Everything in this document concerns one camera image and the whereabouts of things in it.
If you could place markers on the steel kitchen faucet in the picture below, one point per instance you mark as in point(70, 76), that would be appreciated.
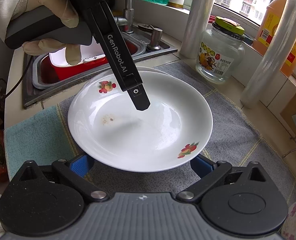
point(128, 13)

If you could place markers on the steel soap dispenser pump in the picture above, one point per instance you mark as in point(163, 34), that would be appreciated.
point(154, 44)

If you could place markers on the glass jar yellow lid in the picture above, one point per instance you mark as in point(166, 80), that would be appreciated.
point(220, 50)

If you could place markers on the left gloved hand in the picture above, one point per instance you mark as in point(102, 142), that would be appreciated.
point(69, 17)

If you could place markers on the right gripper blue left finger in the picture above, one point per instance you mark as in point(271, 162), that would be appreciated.
point(81, 164)

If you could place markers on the short plastic bag roll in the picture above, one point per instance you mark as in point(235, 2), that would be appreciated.
point(197, 22)

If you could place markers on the grey blue checkered towel mat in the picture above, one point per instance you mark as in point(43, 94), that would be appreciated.
point(45, 138)

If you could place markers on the white colander basket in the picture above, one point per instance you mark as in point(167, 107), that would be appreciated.
point(88, 53)

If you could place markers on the tall plastic wrap roll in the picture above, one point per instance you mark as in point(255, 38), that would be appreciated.
point(274, 57)

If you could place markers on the white fruit plate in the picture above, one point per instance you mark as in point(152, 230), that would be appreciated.
point(148, 69)
point(174, 129)

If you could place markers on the stainless steel sink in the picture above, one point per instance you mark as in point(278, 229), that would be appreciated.
point(33, 92)

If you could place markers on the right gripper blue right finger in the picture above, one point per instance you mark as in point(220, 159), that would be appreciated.
point(202, 165)

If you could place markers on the red wash basin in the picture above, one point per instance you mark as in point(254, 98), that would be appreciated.
point(63, 70)

